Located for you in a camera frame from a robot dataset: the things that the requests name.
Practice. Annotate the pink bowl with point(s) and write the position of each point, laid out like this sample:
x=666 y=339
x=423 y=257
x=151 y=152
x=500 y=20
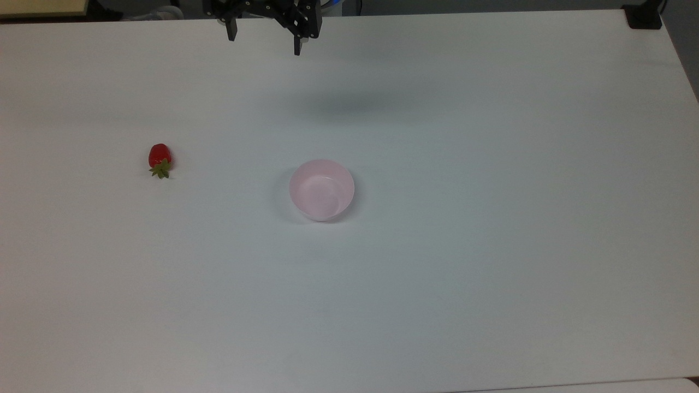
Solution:
x=321 y=190

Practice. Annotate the beige wooden board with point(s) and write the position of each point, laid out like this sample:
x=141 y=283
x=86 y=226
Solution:
x=42 y=7

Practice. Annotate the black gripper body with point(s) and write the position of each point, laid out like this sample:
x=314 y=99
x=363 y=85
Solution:
x=256 y=7

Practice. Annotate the black table clamp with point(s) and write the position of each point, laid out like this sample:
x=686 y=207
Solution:
x=643 y=15

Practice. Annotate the red strawberry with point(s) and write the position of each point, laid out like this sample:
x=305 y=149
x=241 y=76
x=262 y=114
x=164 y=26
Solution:
x=159 y=158

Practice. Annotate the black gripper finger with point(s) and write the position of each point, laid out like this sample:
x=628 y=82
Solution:
x=231 y=29
x=301 y=30

